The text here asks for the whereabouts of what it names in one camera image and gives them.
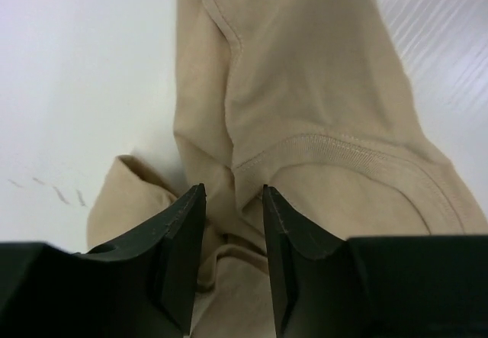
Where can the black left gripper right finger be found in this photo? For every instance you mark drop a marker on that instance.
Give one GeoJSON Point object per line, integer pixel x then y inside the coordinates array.
{"type": "Point", "coordinates": [322, 286]}

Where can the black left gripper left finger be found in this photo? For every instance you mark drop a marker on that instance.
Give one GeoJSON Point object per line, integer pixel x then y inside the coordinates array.
{"type": "Point", "coordinates": [139, 284]}

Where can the beige t shirt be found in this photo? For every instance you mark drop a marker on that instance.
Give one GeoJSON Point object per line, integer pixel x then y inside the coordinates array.
{"type": "Point", "coordinates": [310, 97]}

